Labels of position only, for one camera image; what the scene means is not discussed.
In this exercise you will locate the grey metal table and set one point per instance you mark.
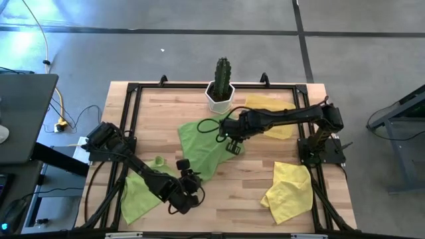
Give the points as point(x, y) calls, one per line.
point(395, 114)

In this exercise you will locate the white round object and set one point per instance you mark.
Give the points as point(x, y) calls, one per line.
point(3, 134)

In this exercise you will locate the green cactus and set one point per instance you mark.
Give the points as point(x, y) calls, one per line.
point(221, 76)

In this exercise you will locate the yellow and white power plug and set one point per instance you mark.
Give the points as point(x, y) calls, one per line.
point(60, 126)

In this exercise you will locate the black desk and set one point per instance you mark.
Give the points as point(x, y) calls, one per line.
point(26, 113)

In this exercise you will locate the black table frame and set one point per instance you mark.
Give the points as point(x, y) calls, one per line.
point(186, 86)

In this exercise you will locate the dark green microfiber towel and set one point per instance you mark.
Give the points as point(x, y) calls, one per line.
point(199, 146)

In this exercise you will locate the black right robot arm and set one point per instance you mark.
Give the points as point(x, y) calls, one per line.
point(292, 115)

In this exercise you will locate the yellow microfiber towel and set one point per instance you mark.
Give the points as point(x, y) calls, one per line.
point(289, 192)

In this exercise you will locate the black computer mouse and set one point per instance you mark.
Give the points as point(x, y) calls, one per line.
point(15, 212)

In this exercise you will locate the lime green microfiber towel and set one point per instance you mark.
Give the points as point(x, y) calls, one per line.
point(136, 199)

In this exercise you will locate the black angled beam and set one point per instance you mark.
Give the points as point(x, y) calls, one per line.
point(59, 158)

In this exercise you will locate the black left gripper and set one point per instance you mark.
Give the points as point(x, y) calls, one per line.
point(189, 187)

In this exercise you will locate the yellow translucent basket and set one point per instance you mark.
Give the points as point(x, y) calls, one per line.
point(265, 103)

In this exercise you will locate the white frame bracket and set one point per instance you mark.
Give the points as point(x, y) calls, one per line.
point(123, 235)
point(308, 236)

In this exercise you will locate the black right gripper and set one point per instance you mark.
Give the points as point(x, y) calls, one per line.
point(232, 129)

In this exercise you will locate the white plant pot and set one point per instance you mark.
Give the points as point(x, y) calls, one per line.
point(219, 107)

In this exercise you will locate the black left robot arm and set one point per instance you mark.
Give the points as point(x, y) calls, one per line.
point(133, 162)

